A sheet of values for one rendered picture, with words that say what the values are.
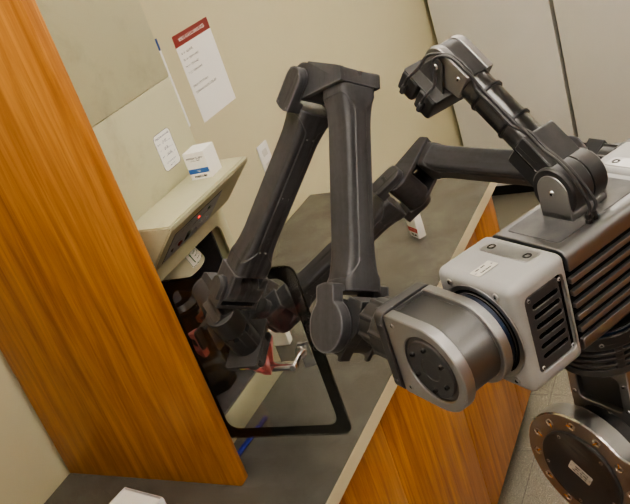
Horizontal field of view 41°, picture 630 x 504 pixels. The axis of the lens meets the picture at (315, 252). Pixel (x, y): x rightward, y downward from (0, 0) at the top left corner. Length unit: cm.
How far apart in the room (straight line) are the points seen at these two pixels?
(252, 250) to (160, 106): 50
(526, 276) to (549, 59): 354
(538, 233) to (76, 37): 94
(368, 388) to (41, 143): 90
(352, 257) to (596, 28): 337
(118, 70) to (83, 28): 11
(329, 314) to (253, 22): 196
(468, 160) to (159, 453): 89
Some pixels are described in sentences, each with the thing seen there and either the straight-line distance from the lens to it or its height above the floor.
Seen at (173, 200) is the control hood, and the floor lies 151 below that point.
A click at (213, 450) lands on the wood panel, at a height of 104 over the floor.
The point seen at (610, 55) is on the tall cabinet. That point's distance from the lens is 448.
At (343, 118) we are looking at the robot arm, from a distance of 123.
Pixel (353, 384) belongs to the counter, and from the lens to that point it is 196.
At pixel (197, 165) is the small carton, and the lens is 176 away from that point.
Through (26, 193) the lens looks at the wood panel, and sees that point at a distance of 163.
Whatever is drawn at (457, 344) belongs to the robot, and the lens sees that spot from 100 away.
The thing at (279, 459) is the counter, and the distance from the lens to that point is 184.
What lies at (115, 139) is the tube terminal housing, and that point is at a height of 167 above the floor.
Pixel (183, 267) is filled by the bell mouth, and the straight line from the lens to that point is 183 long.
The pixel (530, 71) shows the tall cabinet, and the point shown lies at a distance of 455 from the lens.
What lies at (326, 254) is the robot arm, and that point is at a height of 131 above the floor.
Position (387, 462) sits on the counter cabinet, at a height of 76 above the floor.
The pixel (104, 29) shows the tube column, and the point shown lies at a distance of 171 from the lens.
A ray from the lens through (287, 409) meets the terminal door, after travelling 175.
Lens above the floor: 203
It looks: 24 degrees down
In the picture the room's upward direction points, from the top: 19 degrees counter-clockwise
